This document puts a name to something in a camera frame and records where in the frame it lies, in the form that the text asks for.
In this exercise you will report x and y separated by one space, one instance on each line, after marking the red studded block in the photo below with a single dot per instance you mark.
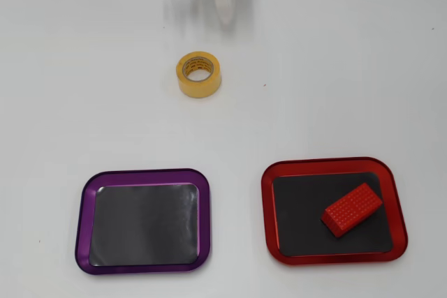
351 210

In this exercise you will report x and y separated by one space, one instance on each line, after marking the yellow tape roll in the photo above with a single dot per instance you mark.
199 87

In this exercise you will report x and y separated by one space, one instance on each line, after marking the red metal tray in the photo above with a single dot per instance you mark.
300 217

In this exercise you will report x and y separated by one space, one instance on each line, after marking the purple metal tray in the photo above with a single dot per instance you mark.
143 224

